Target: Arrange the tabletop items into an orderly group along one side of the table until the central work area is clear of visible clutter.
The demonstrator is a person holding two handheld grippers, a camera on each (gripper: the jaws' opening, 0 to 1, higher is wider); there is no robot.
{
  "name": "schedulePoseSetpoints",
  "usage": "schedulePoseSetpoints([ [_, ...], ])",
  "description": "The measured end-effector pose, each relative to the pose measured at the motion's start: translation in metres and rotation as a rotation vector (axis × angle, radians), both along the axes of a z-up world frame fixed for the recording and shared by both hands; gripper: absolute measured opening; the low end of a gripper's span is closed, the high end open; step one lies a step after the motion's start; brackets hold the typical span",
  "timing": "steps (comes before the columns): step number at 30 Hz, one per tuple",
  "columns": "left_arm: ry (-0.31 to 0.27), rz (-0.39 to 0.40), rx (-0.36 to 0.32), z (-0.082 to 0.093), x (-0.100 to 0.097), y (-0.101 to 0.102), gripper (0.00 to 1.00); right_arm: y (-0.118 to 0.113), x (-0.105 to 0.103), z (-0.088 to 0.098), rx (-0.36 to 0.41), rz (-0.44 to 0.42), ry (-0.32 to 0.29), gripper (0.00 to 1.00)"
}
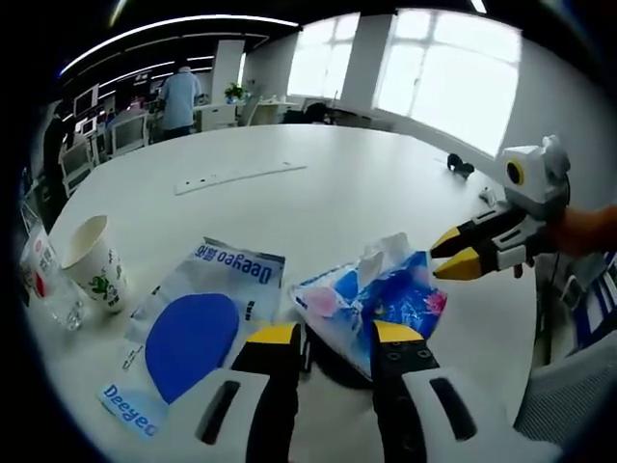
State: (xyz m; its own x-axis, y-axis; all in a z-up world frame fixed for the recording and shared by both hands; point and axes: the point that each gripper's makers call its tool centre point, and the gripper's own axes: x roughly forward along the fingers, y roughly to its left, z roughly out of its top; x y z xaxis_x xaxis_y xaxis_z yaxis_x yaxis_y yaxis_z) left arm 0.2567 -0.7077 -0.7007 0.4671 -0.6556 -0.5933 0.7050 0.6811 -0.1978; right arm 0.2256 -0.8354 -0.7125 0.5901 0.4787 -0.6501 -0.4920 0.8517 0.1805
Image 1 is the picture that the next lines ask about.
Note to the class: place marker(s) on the small white object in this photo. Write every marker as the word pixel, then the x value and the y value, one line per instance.
pixel 489 195

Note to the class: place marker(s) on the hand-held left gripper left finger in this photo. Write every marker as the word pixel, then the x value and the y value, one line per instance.
pixel 270 386

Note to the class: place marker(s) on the blue tissue packet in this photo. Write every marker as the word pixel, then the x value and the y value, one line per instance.
pixel 385 299

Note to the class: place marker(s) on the white paper cup green print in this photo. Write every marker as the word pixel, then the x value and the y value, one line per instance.
pixel 99 270

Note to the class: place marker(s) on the clear plastic bottle red label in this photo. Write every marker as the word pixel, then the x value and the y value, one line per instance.
pixel 45 275

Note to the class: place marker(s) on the blue mouse pad package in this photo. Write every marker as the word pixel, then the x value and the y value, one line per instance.
pixel 193 337

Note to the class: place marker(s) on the white mesh chair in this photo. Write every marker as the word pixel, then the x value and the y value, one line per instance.
pixel 127 135
pixel 77 166

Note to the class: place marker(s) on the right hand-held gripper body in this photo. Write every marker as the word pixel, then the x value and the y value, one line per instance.
pixel 540 183

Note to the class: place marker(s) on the grey office chair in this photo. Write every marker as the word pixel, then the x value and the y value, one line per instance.
pixel 573 390

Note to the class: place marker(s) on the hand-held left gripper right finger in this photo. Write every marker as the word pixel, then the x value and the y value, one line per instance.
pixel 400 386

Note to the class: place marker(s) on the small black object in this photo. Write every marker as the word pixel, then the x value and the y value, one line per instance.
pixel 460 164

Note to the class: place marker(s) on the green potted plant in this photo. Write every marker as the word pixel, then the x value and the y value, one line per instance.
pixel 236 92

